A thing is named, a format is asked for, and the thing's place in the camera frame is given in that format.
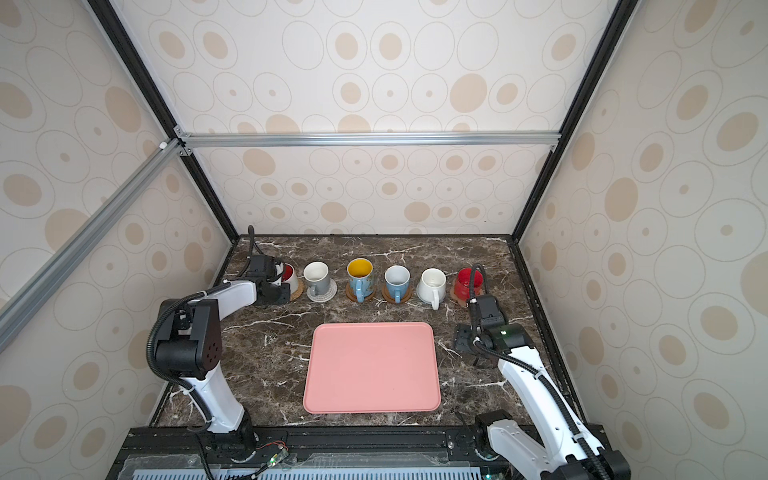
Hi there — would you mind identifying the black right corner post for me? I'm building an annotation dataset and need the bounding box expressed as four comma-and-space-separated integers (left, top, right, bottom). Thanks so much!
511, 0, 639, 245

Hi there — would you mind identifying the cork paw print coaster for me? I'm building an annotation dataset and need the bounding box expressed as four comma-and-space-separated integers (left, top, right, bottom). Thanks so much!
448, 290, 468, 309

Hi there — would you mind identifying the white mug red inside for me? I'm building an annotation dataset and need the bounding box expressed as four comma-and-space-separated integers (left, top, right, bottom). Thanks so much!
281, 263, 299, 295

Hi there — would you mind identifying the woven rattan round coaster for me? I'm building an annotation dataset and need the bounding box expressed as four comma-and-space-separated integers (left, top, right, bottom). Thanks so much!
289, 280, 304, 302

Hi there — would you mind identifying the pink plastic tray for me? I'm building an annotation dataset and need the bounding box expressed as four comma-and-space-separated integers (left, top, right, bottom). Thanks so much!
303, 322, 441, 414

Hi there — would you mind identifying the aluminium frame rail left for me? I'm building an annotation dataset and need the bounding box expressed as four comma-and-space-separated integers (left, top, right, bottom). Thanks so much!
1, 138, 182, 349

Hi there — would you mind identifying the white mug front row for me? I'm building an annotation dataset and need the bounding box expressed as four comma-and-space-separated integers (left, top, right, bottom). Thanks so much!
304, 261, 330, 293

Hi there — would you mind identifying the aluminium frame rail back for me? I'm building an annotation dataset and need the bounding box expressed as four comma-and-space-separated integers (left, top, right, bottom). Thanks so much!
180, 131, 561, 148

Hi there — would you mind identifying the brown wooden coaster far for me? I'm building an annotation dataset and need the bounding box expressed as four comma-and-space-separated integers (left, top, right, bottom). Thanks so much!
381, 284, 413, 305

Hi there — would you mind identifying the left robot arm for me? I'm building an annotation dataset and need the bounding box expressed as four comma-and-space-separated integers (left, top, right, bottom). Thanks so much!
146, 226, 291, 434

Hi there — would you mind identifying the white multicolour stitched coaster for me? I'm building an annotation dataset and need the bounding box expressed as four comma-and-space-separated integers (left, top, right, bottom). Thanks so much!
307, 280, 338, 303

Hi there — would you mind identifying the aluminium frame rail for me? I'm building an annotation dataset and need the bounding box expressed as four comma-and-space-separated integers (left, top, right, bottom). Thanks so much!
180, 131, 561, 148
1, 138, 182, 349

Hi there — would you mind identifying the blue butterfly mug yellow inside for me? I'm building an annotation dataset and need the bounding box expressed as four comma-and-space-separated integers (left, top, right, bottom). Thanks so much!
346, 258, 374, 303

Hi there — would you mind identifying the white mug row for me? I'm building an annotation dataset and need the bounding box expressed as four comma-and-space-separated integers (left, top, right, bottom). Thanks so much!
304, 261, 330, 293
417, 268, 446, 311

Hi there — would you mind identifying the red mug black handle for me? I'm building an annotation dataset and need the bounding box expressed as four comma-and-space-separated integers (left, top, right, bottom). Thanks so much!
452, 268, 484, 300

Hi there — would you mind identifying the black corner frame post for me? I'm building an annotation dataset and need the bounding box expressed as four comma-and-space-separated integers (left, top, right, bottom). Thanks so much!
85, 0, 240, 243

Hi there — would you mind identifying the white mug back row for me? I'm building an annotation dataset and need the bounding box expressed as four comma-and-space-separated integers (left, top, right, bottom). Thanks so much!
417, 268, 446, 311

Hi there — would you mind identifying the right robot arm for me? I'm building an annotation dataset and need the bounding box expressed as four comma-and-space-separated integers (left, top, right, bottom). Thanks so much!
455, 264, 631, 479

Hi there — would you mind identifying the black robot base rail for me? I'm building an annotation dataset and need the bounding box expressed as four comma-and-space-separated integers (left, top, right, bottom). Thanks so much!
107, 425, 522, 479

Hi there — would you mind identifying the blue floral mug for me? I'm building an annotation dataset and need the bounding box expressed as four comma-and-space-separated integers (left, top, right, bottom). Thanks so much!
385, 265, 411, 295

